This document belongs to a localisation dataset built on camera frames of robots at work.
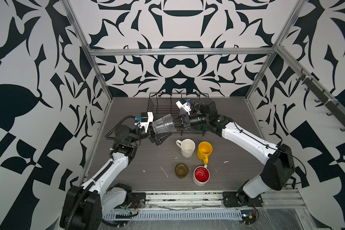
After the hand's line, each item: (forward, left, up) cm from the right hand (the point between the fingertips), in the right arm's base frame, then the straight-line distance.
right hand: (169, 125), depth 66 cm
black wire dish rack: (+41, +8, -31) cm, 52 cm away
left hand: (0, +1, +2) cm, 2 cm away
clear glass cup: (-2, +2, +4) cm, 5 cm away
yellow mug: (+1, -20, -30) cm, 36 cm away
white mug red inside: (-13, -17, -30) cm, 37 cm away
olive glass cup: (-11, -6, -30) cm, 33 cm away
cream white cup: (+2, -10, -27) cm, 29 cm away
